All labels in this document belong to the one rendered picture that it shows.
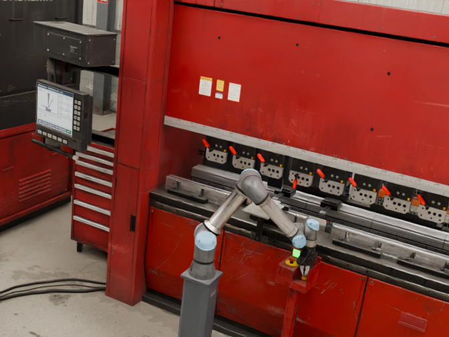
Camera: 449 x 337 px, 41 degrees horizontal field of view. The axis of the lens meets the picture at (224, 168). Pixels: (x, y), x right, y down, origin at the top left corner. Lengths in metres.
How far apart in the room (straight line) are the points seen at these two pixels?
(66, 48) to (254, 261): 1.77
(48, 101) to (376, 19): 2.03
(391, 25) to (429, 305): 1.59
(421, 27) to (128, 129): 1.93
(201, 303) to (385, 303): 1.11
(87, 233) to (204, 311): 1.87
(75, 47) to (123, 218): 1.27
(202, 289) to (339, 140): 1.19
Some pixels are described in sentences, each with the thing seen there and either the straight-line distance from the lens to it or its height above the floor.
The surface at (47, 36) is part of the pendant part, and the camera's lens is 3.92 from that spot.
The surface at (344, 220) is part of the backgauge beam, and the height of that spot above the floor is 0.92.
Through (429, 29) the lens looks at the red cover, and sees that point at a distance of 3.45.
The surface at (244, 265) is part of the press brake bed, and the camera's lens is 4.01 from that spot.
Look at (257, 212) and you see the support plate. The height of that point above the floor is 1.00.
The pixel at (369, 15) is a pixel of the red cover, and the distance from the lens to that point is 3.51.
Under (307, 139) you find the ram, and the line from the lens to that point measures 3.71.
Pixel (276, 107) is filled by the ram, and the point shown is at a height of 1.63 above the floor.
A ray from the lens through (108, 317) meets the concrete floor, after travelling 4.42.
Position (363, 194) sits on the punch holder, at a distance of 3.68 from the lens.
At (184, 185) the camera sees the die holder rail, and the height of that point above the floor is 0.94.
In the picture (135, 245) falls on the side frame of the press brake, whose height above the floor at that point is 0.49.
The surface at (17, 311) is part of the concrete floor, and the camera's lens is 4.50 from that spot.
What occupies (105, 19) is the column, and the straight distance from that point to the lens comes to 9.35.
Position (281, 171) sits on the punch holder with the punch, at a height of 1.23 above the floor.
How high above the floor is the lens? 2.41
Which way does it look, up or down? 18 degrees down
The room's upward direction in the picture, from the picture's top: 7 degrees clockwise
